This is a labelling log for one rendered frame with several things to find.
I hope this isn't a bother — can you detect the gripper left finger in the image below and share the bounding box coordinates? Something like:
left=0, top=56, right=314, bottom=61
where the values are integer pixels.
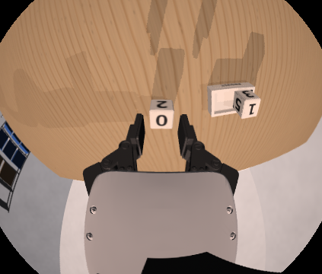
left=83, top=113, right=145, bottom=196

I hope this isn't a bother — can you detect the beige rectangular tray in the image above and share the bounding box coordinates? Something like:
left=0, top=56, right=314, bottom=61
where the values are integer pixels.
left=207, top=82, right=255, bottom=117

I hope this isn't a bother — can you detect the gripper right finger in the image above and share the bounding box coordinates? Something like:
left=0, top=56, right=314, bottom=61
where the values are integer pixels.
left=177, top=114, right=239, bottom=195

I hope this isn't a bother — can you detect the beige calendar cube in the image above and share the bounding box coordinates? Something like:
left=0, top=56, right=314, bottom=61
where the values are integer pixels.
left=149, top=100, right=174, bottom=129
left=233, top=90, right=261, bottom=119

